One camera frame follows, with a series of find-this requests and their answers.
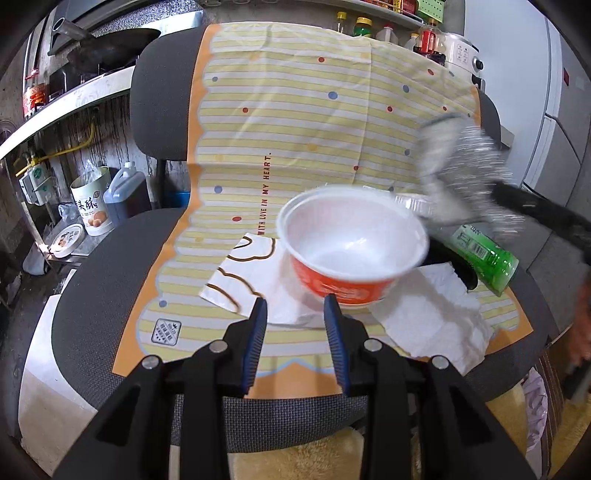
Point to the pink trash bag bin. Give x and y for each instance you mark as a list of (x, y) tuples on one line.
[(535, 406)]

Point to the grey gas meter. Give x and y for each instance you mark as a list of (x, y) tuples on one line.
[(34, 177)]

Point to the clear seasoning bottle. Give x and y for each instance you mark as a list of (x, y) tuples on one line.
[(387, 34)]

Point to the yellow cap green label bottle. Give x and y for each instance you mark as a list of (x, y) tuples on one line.
[(363, 28)]

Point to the white napkin with brown lines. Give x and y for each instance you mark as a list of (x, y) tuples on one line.
[(258, 277)]

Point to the dark oil jug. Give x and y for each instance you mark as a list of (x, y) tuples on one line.
[(127, 194)]

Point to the red label sauce bottle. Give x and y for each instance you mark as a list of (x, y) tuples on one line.
[(34, 97)]

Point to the white air fryer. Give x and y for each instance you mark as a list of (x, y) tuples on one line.
[(464, 60)]

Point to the large red label bottle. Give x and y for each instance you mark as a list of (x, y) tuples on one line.
[(431, 44)]

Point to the clear plastic container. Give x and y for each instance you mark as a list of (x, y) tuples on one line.
[(411, 203)]

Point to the orange white instant noodle bowl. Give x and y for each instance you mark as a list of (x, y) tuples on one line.
[(351, 240)]

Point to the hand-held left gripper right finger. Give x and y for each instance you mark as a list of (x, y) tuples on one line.
[(334, 344)]

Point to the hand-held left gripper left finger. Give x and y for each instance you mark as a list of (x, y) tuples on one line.
[(255, 344)]

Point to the black wok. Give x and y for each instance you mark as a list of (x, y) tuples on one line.
[(111, 48)]

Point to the grey mesh office chair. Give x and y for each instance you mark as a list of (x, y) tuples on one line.
[(106, 277)]

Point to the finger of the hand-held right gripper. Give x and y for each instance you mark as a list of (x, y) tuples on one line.
[(545, 210)]

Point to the yellow cap clear bottle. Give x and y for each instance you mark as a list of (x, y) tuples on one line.
[(340, 23)]

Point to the blue plastic container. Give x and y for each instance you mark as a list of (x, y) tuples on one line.
[(178, 199)]

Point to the crumpled white paper tissue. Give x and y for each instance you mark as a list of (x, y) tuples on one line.
[(425, 318)]

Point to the green plastic bottle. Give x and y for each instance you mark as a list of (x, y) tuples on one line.
[(485, 258)]

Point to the white green tin canister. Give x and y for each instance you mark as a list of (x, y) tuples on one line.
[(92, 207)]

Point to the grey refrigerator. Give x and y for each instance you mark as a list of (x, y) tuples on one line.
[(531, 92)]

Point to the person's right hand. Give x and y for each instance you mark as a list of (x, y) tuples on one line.
[(582, 323)]

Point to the round white tub lid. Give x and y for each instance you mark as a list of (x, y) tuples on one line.
[(67, 240)]

